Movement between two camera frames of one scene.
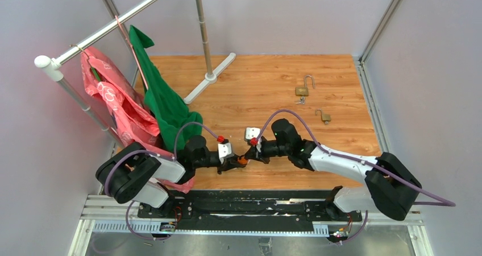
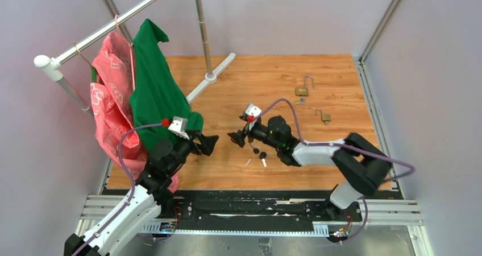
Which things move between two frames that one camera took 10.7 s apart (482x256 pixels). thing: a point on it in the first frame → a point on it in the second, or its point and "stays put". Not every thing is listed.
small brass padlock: (324, 117) stays put
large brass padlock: (304, 91) stays put
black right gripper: (252, 153) → (240, 135)
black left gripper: (228, 164) → (207, 142)
